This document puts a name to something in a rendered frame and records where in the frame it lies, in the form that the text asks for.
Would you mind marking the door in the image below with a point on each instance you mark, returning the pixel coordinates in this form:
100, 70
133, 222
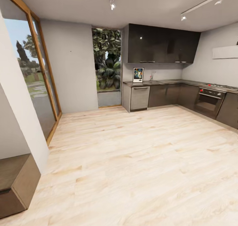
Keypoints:
26, 35

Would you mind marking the range hood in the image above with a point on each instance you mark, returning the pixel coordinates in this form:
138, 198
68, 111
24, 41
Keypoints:
226, 52

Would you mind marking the cabinet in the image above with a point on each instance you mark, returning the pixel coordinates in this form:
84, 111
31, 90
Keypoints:
145, 44
181, 46
19, 177

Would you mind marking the oven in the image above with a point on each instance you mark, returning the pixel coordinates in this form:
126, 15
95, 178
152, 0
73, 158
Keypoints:
209, 100

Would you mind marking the dishwasher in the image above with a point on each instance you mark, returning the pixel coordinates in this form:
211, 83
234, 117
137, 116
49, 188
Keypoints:
139, 98

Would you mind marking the fixed window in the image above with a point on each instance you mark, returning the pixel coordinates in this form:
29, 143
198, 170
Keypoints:
107, 46

